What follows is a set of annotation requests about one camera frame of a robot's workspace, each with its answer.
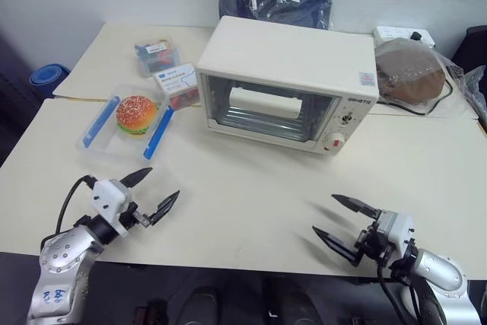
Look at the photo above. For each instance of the brown item in plastic bag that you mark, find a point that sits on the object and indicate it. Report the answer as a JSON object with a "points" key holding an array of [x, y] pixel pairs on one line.
{"points": [[411, 72]]}

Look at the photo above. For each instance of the dark rounded shape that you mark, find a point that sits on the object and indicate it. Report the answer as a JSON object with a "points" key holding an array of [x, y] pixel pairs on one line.
{"points": [[198, 308]]}

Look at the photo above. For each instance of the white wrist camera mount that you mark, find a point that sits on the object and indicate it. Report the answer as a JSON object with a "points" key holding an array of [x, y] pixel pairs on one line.
{"points": [[397, 228], [108, 197]]}

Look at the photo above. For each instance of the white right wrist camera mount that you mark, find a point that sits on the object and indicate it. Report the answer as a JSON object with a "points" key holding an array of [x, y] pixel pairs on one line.
{"points": [[397, 228]]}

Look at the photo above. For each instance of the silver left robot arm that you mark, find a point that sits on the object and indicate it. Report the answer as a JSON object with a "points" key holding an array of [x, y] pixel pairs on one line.
{"points": [[61, 260]]}

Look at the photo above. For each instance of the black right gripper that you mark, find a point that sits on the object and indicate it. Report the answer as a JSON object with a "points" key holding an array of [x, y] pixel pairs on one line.
{"points": [[374, 245]]}

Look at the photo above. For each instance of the blue container clip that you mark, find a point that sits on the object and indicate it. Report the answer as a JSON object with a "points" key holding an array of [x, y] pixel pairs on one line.
{"points": [[158, 132], [99, 121]]}

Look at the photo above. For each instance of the black power plug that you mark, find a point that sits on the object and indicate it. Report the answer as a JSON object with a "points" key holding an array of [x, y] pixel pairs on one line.
{"points": [[416, 36]]}

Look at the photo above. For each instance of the white power strip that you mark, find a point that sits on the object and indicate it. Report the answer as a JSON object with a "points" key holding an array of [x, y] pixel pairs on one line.
{"points": [[395, 34]]}

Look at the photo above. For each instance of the toy hamburger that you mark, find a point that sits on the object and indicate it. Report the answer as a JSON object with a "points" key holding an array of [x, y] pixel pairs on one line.
{"points": [[136, 113]]}

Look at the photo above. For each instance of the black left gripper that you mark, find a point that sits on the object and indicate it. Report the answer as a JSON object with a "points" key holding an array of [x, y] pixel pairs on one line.
{"points": [[131, 218]]}

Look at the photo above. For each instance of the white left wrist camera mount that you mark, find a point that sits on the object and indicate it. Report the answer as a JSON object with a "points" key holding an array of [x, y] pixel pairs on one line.
{"points": [[108, 197]]}

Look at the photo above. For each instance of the clear box with white label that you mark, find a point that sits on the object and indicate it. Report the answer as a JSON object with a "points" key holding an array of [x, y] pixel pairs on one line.
{"points": [[177, 81]]}

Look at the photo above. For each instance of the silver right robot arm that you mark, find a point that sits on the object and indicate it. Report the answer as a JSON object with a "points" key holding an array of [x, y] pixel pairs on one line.
{"points": [[445, 279]]}

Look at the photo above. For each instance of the dark chair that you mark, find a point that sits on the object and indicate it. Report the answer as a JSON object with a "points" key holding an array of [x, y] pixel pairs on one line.
{"points": [[475, 41]]}

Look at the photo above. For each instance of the crumpled clear plastic bag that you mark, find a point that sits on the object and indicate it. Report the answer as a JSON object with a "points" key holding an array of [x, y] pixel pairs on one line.
{"points": [[470, 85]]}

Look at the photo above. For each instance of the clear tray with blue handles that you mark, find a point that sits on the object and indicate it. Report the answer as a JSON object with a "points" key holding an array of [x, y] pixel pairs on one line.
{"points": [[102, 146]]}

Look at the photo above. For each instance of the clear box of small parts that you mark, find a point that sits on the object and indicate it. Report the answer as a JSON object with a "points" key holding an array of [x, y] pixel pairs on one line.
{"points": [[158, 55]]}

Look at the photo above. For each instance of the cream toaster oven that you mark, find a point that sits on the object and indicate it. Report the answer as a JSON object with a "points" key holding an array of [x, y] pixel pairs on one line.
{"points": [[289, 55]]}

